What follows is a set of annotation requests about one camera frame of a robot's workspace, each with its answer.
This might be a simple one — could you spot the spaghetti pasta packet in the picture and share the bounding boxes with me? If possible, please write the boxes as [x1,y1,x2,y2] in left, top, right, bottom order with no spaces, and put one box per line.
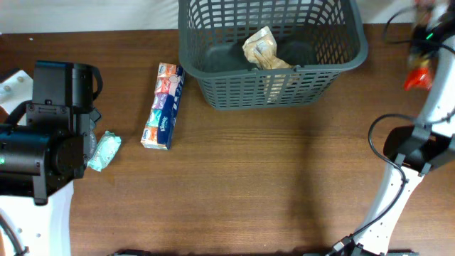
[403,0,437,92]

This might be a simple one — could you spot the green wet wipes pack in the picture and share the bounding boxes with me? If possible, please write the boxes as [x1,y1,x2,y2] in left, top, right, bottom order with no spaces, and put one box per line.
[87,131,122,172]

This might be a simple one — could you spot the Kleenex tissue multipack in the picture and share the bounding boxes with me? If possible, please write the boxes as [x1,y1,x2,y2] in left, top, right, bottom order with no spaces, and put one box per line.
[141,63,186,150]

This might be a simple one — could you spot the beige snack bag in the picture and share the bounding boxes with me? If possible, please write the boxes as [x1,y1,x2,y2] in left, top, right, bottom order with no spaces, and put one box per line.
[242,25,296,100]

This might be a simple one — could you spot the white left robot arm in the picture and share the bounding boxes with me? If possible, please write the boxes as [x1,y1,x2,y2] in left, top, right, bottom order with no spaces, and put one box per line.
[1,60,103,255]

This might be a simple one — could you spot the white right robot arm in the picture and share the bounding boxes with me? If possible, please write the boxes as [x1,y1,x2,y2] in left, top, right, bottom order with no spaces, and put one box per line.
[328,0,454,255]

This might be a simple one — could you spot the grey plastic basket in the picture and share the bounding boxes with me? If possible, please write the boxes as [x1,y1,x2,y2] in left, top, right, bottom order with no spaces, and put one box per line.
[178,0,368,110]

